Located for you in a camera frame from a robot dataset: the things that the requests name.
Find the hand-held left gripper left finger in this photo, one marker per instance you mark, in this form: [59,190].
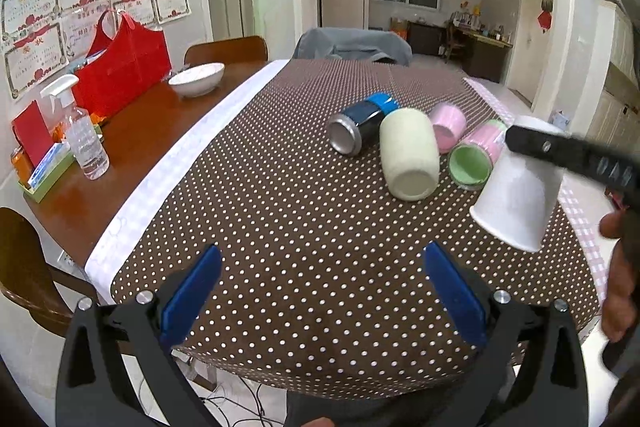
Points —
[192,294]

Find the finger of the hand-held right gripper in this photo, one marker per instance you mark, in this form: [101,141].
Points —
[575,152]

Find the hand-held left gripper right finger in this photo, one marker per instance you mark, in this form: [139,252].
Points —
[455,297]

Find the white paper cup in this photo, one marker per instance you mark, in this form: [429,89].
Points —
[515,202]

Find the green and pink cup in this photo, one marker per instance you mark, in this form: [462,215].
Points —
[470,164]

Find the cream cup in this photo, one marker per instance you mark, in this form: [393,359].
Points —
[407,147]

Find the blue metal cup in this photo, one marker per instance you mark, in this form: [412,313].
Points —
[360,119]

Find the person's right hand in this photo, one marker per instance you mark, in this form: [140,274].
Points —
[620,297]

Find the small cardboard box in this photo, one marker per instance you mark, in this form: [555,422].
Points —
[561,119]

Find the brown polka dot tablecloth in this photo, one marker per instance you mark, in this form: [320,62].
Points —
[300,257]

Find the white door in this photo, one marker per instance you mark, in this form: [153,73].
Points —
[527,37]

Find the dark wooden desk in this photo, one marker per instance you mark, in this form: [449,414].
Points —
[480,52]

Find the red hanging ornament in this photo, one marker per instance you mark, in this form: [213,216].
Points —
[546,4]

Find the wooden chair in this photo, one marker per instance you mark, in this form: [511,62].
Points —
[25,267]
[225,49]

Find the green tray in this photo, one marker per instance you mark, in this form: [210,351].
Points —
[50,184]

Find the clear spray bottle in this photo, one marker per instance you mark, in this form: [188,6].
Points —
[87,142]

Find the tissue packet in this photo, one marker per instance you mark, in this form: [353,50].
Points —
[47,164]

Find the orange packet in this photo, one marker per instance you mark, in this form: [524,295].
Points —
[21,163]

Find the white bowl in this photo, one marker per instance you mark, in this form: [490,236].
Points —
[196,78]

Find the red envelope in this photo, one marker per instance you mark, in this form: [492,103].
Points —
[31,129]

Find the red bag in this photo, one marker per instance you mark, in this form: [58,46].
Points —
[125,67]

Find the grey cloth covered chair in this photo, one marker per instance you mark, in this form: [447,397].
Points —
[350,43]

